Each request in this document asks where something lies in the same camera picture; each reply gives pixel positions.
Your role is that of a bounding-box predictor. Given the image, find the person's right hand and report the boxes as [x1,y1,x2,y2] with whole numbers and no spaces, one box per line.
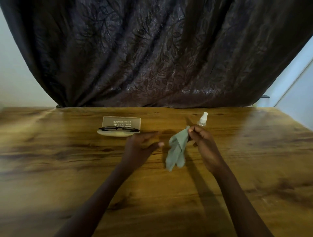
[188,125,228,175]

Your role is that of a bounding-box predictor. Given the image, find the person's left hand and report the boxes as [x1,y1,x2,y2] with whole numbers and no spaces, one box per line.
[120,131,165,173]

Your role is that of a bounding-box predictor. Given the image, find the green microfiber cleaning cloth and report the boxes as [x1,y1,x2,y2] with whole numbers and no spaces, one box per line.
[165,126,191,171]

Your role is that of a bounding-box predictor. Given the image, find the person's left forearm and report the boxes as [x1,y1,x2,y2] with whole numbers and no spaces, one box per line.
[53,162,137,237]

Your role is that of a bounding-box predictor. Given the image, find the person's right forearm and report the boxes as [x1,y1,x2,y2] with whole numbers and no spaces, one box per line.
[212,163,274,237]

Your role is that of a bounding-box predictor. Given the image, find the clear spray bottle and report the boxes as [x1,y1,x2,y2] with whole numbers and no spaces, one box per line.
[197,112,209,127]

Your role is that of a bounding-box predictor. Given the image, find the black-framed eyeglasses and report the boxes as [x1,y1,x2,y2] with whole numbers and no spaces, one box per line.
[98,126,140,132]

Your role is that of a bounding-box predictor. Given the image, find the beige glasses case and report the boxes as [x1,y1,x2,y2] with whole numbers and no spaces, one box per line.
[97,116,141,137]

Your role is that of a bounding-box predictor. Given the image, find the dark leaf-patterned curtain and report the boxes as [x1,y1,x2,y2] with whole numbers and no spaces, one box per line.
[0,0,313,108]

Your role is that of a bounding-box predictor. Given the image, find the white door frame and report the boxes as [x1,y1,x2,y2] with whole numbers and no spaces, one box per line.
[274,37,313,108]

